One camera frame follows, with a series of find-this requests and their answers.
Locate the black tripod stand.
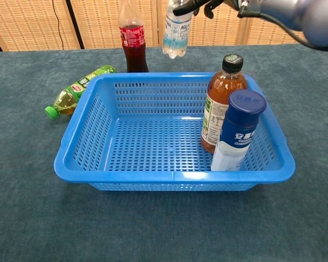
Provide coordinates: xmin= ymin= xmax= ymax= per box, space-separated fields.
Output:
xmin=65 ymin=0 xmax=85 ymax=50

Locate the thin black hanging cable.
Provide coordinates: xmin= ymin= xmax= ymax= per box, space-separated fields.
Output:
xmin=51 ymin=0 xmax=64 ymax=50

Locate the blue plastic mesh basket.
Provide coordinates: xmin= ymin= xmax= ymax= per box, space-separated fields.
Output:
xmin=53 ymin=72 xmax=296 ymax=192

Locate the cola bottle red cap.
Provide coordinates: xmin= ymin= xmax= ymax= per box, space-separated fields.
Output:
xmin=118 ymin=0 xmax=150 ymax=73

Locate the blue cap white bottle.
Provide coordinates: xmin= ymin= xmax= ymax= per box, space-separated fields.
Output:
xmin=210 ymin=89 xmax=268 ymax=172

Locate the brown tea bottle black cap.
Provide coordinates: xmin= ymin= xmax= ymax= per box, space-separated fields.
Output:
xmin=200 ymin=54 xmax=249 ymax=154

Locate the green tea bottle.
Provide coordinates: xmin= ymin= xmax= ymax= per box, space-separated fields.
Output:
xmin=44 ymin=64 xmax=118 ymax=121

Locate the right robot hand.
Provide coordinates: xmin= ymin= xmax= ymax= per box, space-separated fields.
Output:
xmin=172 ymin=0 xmax=241 ymax=19

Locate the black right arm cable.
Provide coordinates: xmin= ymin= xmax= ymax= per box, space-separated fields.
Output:
xmin=237 ymin=5 xmax=328 ymax=52

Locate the bamboo folding screen panel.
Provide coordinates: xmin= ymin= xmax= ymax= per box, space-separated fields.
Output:
xmin=0 ymin=0 xmax=84 ymax=52
xmin=69 ymin=0 xmax=159 ymax=49
xmin=243 ymin=0 xmax=312 ymax=46
xmin=155 ymin=0 xmax=248 ymax=47

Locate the clear water bottle white cap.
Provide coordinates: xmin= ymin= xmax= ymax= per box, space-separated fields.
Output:
xmin=162 ymin=0 xmax=194 ymax=59

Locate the blue table cloth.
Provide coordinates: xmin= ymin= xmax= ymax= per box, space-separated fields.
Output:
xmin=0 ymin=43 xmax=328 ymax=262

